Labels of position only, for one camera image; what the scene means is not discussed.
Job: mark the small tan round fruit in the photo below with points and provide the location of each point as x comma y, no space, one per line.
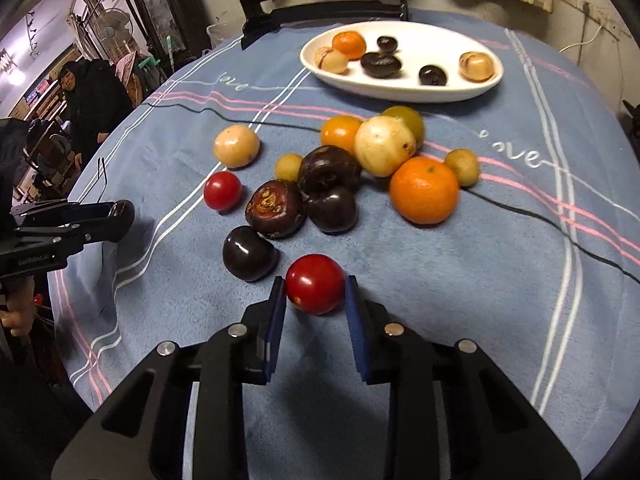
462,166
288,166

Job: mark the large pale round fruit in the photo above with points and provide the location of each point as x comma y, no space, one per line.
385,146

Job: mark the dark water chestnut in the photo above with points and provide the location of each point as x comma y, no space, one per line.
333,211
381,65
328,168
275,208

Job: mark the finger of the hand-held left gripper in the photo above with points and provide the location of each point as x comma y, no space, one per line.
60,237
50,210

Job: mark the olive green tomato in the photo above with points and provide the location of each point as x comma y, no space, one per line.
412,120

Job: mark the storage shelves with boxes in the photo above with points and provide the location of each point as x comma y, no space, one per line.
45,95

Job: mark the clear plastic bag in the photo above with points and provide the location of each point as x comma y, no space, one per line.
220,35

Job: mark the dark wooden framed mirror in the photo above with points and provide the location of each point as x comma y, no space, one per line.
160,5

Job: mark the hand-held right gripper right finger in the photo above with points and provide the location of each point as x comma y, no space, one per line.
356,320

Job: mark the white round plate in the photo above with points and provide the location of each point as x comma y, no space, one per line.
430,40

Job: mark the red cherry tomato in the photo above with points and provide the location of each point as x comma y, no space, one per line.
315,284
223,190

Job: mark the smooth beige round fruit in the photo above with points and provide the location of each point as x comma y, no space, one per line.
236,146

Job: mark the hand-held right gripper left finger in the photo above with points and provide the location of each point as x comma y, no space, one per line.
276,320

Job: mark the person's left hand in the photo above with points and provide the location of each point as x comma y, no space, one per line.
15,316

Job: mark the yellow-orange tomato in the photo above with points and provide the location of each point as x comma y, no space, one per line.
340,134

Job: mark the orange tangerine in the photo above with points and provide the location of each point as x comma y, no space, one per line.
424,190
349,44

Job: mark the white wall sockets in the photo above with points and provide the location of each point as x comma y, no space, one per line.
607,19

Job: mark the dark purple plum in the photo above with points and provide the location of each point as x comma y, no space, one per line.
432,75
249,253
387,43

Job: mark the round goldfish screen black stand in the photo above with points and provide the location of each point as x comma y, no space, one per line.
252,30

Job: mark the beige brown-marked round fruit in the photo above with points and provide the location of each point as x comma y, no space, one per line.
331,60
476,66

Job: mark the standing fan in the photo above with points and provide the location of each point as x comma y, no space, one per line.
114,27

